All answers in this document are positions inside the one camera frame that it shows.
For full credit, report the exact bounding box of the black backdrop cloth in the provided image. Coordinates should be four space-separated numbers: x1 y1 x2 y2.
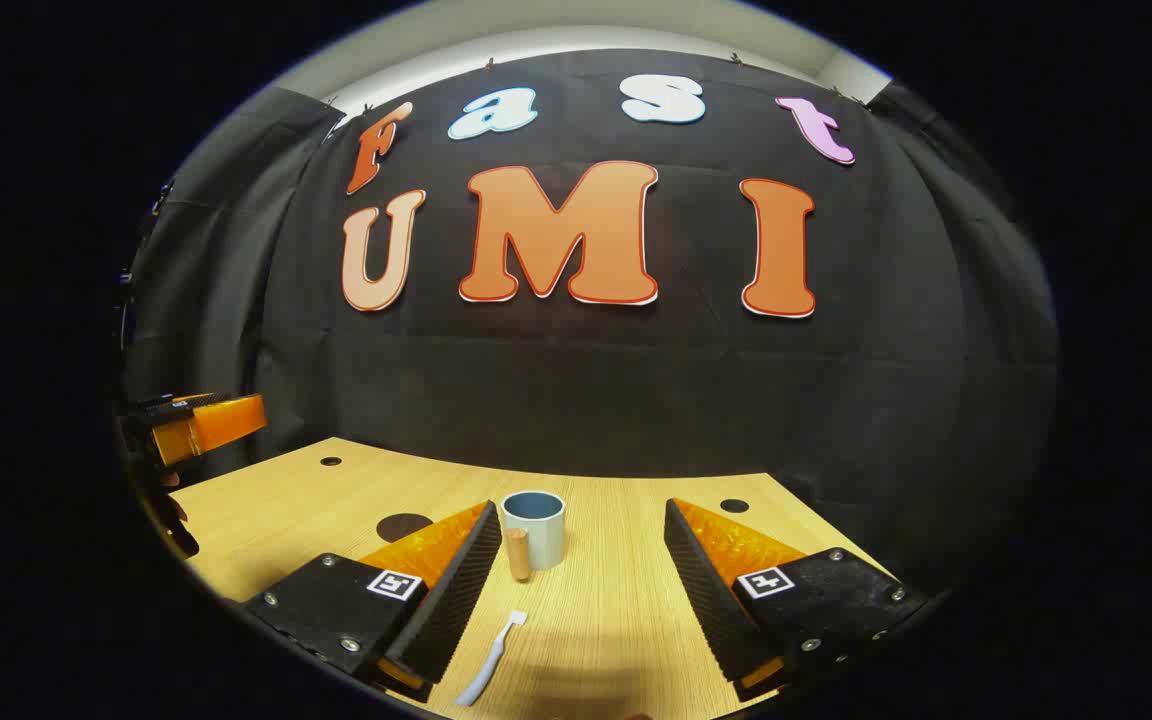
121 50 1062 601

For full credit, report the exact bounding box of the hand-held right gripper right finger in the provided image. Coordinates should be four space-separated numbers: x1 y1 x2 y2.
663 497 927 703

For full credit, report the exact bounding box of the dark brown round coaster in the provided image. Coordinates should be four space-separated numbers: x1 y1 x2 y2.
377 513 435 544

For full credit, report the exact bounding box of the wooden desktop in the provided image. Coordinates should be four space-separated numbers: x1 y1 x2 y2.
168 437 897 720

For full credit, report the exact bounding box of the pale green cup wooden handle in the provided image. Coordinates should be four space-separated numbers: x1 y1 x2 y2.
501 491 567 582

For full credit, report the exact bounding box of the light blue toothbrush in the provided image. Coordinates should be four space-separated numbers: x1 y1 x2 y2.
455 611 529 707

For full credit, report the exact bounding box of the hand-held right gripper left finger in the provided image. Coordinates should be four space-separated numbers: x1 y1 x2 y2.
244 500 503 703

